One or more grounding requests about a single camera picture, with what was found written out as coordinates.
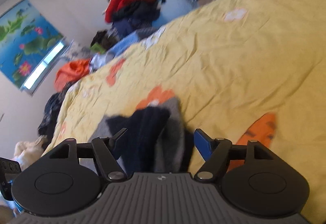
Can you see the yellow carrot print quilt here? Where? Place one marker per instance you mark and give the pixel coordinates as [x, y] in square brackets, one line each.
[229, 63]

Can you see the grey garment on pile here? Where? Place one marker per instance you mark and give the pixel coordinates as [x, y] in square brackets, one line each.
[172, 9]

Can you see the cream plush toy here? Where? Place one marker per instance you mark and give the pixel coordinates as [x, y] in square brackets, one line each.
[26, 153]

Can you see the dark navy clothes pile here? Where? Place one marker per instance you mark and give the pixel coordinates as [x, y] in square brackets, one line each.
[134, 16]

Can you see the dark navy garment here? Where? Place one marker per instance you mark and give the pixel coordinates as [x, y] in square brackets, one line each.
[136, 146]

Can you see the lotus print window blind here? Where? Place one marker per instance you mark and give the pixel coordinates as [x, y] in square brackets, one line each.
[27, 37]

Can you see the grey knitted garment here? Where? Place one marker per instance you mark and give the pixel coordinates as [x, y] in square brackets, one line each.
[171, 146]

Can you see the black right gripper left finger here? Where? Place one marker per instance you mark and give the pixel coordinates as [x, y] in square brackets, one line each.
[107, 165]

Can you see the orange plastic bag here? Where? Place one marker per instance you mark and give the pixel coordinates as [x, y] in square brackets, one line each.
[71, 71]

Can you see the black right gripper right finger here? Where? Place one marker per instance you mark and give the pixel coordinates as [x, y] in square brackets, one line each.
[215, 154]

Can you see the light blue fleece blanket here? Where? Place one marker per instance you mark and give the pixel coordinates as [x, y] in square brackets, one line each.
[118, 49]

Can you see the dark clothes beside bed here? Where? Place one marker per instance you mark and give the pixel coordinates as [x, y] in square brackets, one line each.
[51, 111]

